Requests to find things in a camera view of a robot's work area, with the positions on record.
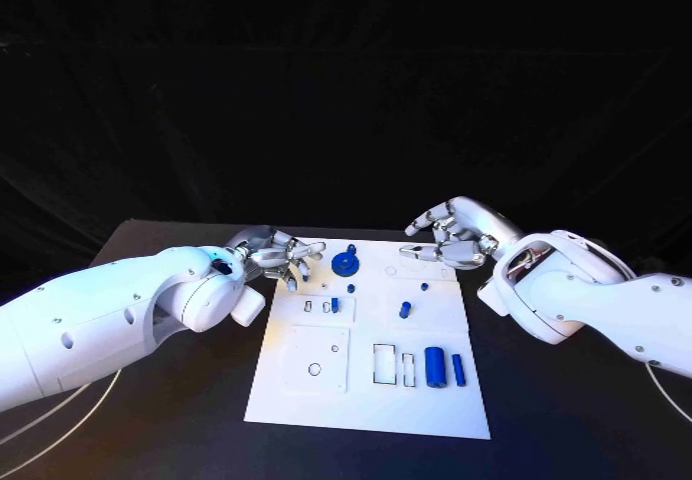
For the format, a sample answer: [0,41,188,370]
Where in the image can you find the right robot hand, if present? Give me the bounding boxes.
[398,195,525,271]

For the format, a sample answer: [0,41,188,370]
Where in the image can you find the white cable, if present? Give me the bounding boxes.
[0,384,93,447]
[0,369,124,480]
[643,360,692,425]

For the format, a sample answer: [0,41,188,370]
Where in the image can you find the white task board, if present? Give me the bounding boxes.
[243,235,494,441]

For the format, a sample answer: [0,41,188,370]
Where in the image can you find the large blue gear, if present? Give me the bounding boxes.
[331,251,362,278]

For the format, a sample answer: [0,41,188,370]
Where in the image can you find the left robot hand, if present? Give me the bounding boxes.
[224,224,328,294]

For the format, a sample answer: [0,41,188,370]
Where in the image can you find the large blue cylinder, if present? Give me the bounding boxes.
[424,346,449,389]

